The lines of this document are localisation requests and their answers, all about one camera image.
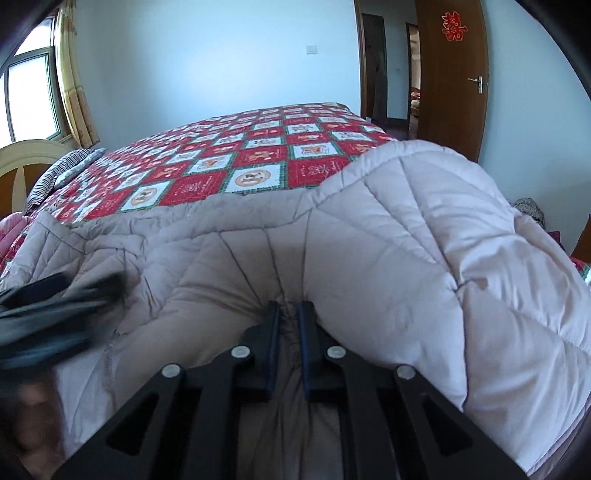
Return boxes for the cream wooden headboard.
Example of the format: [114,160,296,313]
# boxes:
[0,139,75,217]

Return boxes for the wooden dresser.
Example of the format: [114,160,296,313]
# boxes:
[573,203,591,260]

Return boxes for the brown door frame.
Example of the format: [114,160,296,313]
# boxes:
[354,0,419,139]

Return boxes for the pink quilt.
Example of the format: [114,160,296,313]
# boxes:
[0,212,34,273]

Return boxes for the patterned cloth bundle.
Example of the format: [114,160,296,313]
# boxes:
[512,198,546,228]

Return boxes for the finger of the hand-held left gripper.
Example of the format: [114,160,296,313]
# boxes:
[51,273,126,308]
[0,271,68,309]

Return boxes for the yellow curtain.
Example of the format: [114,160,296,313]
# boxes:
[55,0,100,149]

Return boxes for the red printed bed sheet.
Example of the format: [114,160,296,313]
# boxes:
[0,102,591,287]

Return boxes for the person's left hand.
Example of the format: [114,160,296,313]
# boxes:
[9,371,65,462]

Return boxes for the light grey quilted jacket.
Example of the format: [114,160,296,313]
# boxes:
[0,138,591,480]

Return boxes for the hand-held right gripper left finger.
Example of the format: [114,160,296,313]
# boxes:
[53,301,281,480]

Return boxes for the striped pillow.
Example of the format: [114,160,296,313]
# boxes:
[25,148,108,210]

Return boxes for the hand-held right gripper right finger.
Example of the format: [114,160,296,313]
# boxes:
[298,301,527,480]

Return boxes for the window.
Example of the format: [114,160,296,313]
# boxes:
[0,16,63,144]

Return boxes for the brown wooden door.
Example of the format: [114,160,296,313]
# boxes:
[414,0,489,163]

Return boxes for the red paper door decoration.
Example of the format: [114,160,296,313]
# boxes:
[441,11,467,42]

